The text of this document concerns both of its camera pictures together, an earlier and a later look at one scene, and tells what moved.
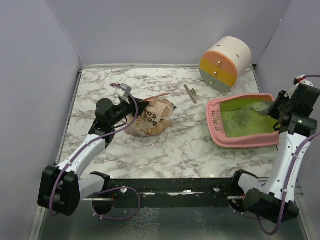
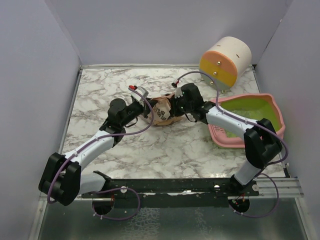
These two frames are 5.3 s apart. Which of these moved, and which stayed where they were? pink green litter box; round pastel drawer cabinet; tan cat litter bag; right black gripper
Moved: tan cat litter bag; right black gripper
Stayed: pink green litter box; round pastel drawer cabinet
